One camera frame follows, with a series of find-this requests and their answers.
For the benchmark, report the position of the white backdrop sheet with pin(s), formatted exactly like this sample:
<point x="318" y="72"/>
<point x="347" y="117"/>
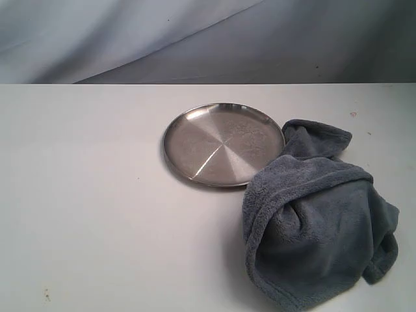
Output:
<point x="207" y="42"/>

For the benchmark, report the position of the round stainless steel plate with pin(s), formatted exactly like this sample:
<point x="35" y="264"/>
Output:
<point x="221" y="145"/>

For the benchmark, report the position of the grey-blue fleece towel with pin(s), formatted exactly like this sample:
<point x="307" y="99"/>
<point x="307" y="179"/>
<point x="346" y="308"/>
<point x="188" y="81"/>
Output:
<point x="314" y="225"/>

